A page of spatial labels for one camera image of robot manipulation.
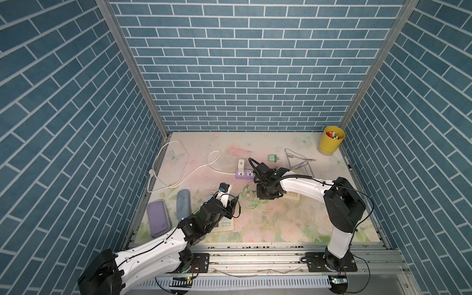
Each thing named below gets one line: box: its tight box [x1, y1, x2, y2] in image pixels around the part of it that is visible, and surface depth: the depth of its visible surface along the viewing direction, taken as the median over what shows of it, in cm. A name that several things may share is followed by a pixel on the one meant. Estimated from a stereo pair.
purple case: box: [146, 199, 172, 238], surface depth 87 cm
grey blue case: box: [176, 189, 192, 222], surface depth 90 cm
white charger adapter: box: [237, 158, 246, 176], surface depth 98 cm
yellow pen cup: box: [318, 125, 346, 155], surface depth 107 cm
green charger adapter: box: [267, 154, 280, 163], surface depth 110 cm
